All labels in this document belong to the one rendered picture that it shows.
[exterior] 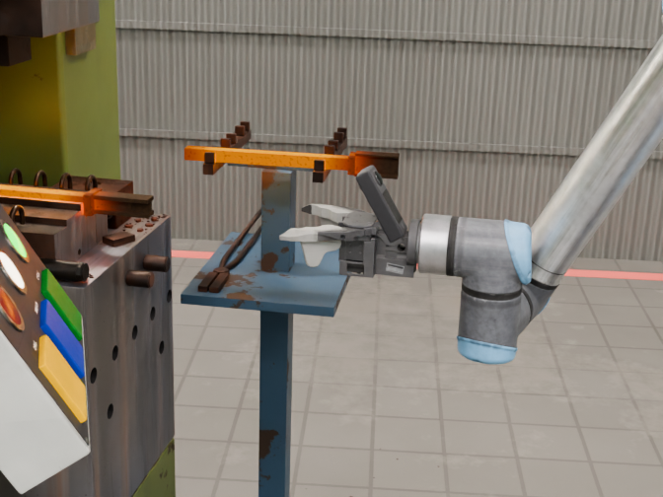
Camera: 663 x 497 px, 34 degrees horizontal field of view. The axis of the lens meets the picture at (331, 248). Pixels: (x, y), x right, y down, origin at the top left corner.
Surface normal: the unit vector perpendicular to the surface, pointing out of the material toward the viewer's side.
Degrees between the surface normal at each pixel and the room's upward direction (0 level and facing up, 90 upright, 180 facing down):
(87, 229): 90
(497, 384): 0
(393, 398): 0
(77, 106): 90
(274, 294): 0
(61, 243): 90
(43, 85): 90
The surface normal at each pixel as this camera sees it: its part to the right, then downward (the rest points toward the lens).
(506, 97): -0.06, 0.32
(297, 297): 0.03, -0.95
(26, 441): 0.24, 0.32
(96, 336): 0.98, 0.09
